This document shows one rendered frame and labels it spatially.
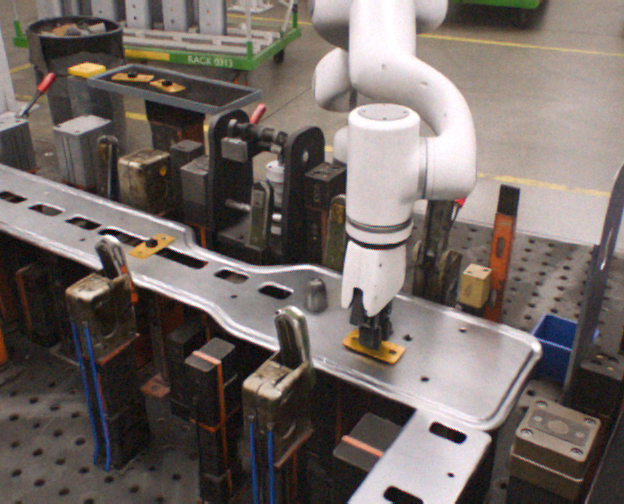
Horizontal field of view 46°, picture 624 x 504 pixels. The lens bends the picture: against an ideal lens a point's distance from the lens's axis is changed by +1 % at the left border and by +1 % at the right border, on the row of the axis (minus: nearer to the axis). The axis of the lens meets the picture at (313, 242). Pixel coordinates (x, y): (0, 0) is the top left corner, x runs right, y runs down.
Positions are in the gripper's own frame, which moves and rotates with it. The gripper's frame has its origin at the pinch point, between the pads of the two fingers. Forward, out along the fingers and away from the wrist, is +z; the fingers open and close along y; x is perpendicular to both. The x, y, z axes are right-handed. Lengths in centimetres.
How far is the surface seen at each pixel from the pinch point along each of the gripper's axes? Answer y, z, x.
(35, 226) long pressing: 1, 3, -70
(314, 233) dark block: -23.5, 2.7, -24.6
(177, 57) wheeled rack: -304, 78, -314
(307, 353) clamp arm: 11.1, -1.7, -3.8
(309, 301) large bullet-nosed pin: -3.5, 1.7, -12.8
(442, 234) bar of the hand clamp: -18.5, -7.0, 1.5
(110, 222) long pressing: -8, 3, -59
